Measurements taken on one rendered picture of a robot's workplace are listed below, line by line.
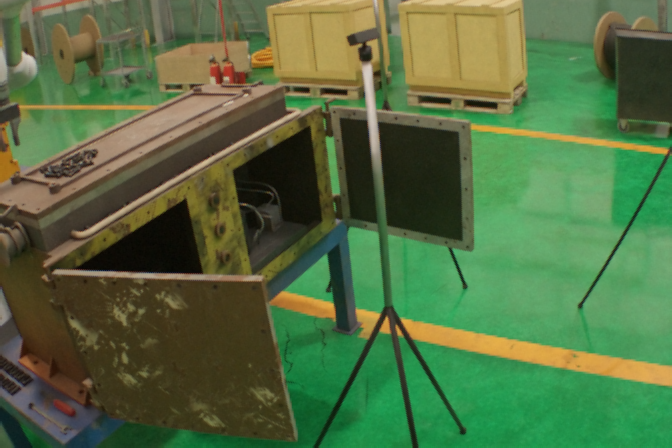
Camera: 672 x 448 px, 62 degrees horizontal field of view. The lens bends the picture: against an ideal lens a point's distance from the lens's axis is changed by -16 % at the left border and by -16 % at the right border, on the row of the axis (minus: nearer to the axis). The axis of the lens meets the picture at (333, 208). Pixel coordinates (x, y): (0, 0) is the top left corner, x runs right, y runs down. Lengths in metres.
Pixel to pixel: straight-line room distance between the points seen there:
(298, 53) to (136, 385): 6.22
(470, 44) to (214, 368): 5.33
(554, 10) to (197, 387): 9.65
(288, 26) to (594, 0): 5.25
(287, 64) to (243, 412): 6.40
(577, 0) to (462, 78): 4.42
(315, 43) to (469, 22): 1.97
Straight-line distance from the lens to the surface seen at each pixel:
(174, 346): 1.77
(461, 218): 2.66
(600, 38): 8.06
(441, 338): 3.31
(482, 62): 6.64
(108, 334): 1.86
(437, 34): 6.75
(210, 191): 2.31
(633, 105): 6.19
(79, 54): 12.52
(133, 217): 2.06
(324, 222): 2.93
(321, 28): 7.48
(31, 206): 1.99
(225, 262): 2.41
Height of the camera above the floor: 2.00
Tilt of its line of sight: 25 degrees down
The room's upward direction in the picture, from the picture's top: 7 degrees counter-clockwise
